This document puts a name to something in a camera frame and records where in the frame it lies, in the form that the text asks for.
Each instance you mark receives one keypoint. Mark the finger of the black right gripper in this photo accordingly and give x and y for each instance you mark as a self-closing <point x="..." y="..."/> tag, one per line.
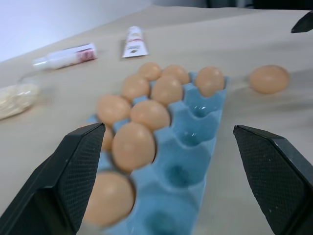
<point x="304" y="24"/>

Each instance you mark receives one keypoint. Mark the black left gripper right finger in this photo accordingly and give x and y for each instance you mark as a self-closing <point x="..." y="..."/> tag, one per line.
<point x="278" y="181"/>

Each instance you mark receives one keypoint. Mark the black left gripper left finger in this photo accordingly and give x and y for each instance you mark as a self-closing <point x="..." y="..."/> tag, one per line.
<point x="49" y="193"/>

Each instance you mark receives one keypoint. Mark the blue egg tray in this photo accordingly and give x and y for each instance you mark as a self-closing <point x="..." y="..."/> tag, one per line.
<point x="185" y="156"/>

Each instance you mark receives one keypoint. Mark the dark furniture behind table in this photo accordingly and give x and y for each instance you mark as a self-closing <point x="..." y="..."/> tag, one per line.
<point x="281" y="4"/>

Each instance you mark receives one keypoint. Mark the brown egg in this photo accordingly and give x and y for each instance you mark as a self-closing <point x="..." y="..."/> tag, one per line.
<point x="176" y="71"/>
<point x="209" y="80"/>
<point x="149" y="70"/>
<point x="110" y="198"/>
<point x="269" y="78"/>
<point x="135" y="87"/>
<point x="107" y="139"/>
<point x="113" y="109"/>
<point x="133" y="147"/>
<point x="149" y="116"/>
<point x="167" y="90"/>

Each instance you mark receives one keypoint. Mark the clear bag of beige grains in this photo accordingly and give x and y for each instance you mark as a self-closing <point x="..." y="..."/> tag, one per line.
<point x="14" y="100"/>

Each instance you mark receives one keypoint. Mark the white bottle with pink label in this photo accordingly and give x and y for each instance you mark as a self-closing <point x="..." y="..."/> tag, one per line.
<point x="68" y="57"/>

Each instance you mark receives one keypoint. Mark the white squeeze tube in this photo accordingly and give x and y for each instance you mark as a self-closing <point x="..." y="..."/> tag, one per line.
<point x="134" y="44"/>

